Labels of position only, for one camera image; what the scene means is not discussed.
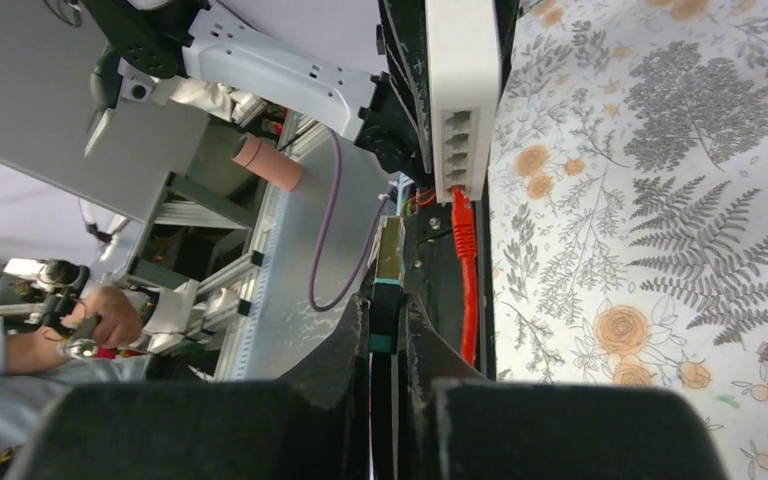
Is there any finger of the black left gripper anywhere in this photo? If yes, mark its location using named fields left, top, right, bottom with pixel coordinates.
left=378, top=0, right=433, bottom=175

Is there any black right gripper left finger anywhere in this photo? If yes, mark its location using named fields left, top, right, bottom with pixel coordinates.
left=7, top=295, right=370, bottom=479

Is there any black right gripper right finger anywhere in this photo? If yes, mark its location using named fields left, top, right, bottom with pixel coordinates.
left=397, top=294, right=726, bottom=479

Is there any white router box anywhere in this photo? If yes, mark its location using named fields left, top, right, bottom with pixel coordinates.
left=425, top=0, right=501, bottom=203

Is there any black ethernet cable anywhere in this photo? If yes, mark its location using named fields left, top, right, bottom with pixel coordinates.
left=367, top=215, right=408, bottom=480

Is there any short red ethernet cable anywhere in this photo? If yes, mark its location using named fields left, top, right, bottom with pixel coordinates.
left=450, top=185, right=479, bottom=367

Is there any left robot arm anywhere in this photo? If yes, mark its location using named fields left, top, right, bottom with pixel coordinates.
left=82, top=1, right=433, bottom=186

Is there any operator hand in background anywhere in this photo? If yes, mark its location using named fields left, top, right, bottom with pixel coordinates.
left=61, top=286, right=143, bottom=348

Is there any pink cylinder in background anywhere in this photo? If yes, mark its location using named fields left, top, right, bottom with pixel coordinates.
left=232, top=133, right=304, bottom=191

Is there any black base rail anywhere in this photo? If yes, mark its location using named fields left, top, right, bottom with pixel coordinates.
left=404, top=200, right=497, bottom=380

